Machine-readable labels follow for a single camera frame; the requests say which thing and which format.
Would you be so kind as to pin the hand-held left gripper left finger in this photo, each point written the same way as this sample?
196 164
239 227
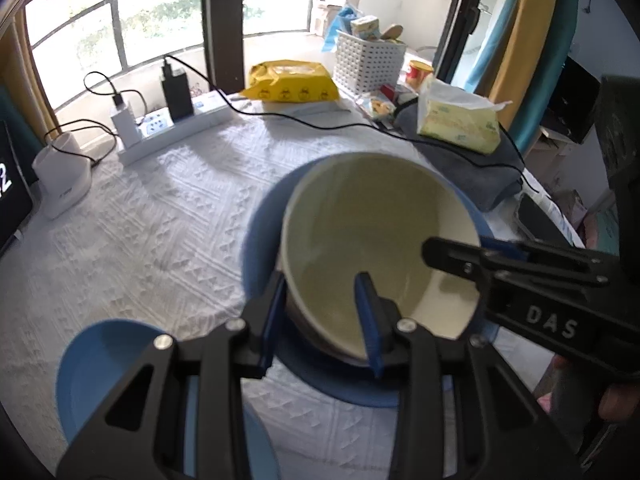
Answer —
272 320

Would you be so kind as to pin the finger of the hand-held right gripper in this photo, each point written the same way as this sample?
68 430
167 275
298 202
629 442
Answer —
452 256
505 251

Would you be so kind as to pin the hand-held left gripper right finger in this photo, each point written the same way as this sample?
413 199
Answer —
367 320

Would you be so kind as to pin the dark blue plate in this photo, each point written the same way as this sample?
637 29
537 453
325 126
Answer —
260 245

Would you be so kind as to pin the cream bowl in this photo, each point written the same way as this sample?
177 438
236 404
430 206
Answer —
370 230

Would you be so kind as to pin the light blue plate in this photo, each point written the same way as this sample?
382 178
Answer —
100 360

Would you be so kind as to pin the person's right hand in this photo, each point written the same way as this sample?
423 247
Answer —
617 400

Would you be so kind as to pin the black smartphone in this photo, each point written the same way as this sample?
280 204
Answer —
537 220

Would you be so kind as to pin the dark grey towel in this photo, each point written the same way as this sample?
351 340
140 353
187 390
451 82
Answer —
475 180

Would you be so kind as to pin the yellow tissue pack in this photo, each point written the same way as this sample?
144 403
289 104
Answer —
460 122

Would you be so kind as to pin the white textured tablecloth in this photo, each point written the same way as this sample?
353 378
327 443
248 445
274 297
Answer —
150 240

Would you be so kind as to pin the black monitor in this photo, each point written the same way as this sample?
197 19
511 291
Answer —
575 100

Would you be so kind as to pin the small snack packet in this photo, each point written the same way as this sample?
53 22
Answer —
377 106

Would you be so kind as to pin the orange lidded can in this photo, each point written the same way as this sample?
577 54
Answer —
419 77

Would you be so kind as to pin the white plastic basket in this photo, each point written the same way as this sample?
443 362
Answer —
367 65

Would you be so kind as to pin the white power strip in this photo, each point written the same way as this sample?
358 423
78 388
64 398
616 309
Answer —
150 145

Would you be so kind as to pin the yellow curtain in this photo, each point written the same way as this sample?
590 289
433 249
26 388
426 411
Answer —
530 35
30 85

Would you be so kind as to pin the yellow wet wipes packet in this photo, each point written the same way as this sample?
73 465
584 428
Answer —
290 82

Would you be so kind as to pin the black charger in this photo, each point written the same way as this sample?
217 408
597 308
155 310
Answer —
177 97

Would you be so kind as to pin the cream carton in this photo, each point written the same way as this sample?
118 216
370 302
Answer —
365 27

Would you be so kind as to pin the white cylindrical device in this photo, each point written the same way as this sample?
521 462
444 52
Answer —
62 185

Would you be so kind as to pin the blue plastic bag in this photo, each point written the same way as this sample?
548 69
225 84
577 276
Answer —
337 25

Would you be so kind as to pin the cardboard box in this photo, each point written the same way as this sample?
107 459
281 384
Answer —
325 17

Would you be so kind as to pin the black tablet with clock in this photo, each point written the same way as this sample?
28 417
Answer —
12 195

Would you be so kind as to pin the balcony railing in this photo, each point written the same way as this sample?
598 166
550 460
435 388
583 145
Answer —
116 35

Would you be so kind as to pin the dark sliding door frame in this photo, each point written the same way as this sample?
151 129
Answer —
222 25

